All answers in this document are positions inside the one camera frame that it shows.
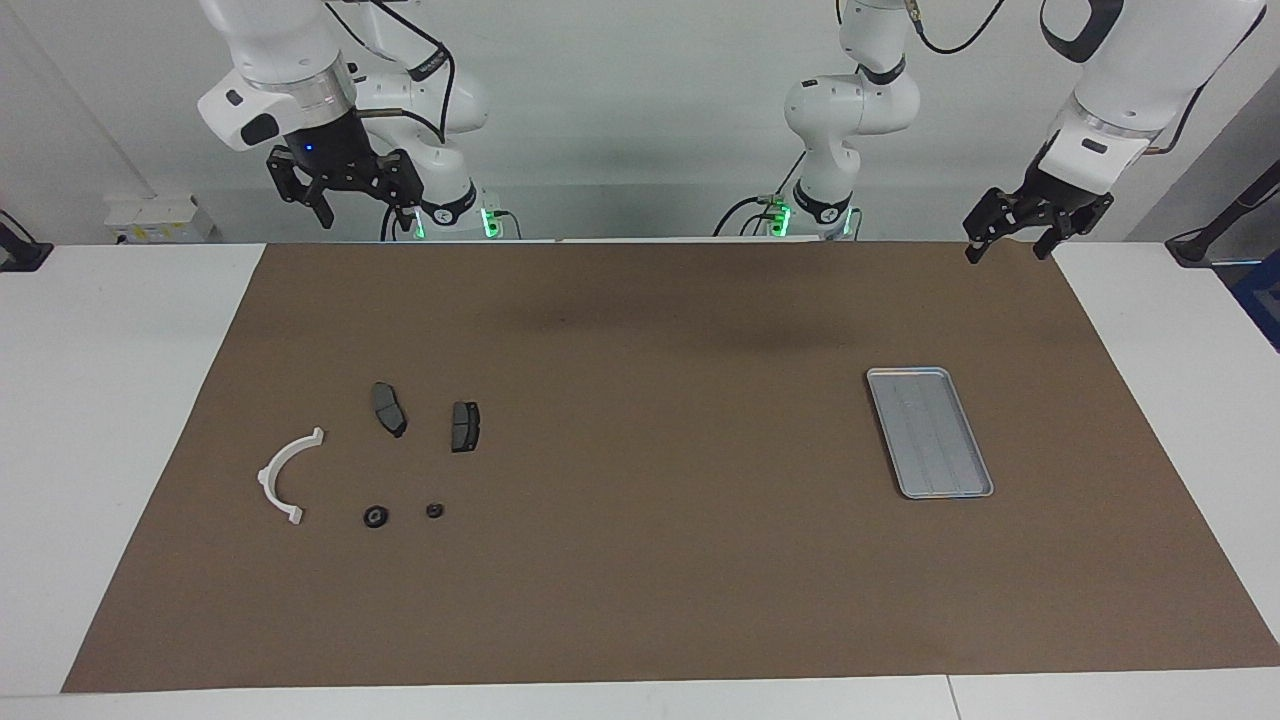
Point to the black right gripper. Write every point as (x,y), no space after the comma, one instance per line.
(335,150)

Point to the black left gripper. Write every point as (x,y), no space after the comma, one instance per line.
(1058,195)

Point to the large black bearing gear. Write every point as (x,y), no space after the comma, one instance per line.
(375,517)

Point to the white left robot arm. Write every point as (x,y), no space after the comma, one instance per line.
(1140,70)

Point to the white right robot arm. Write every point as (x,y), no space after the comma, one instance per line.
(270,50)

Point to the silver metal tray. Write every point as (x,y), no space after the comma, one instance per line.
(930,435)

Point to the dark grey curved brake pad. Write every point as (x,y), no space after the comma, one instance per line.
(387,408)

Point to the blue box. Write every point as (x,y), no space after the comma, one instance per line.
(1262,300)

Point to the dark grey rectangular brake pad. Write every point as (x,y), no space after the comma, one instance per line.
(465,427)

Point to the black table clamp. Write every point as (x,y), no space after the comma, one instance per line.
(20,255)

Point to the brown table mat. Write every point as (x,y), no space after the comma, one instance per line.
(650,560)

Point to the white wall socket box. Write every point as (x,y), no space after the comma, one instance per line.
(160,220)

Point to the white curved plastic bracket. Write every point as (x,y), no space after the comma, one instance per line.
(268,478)

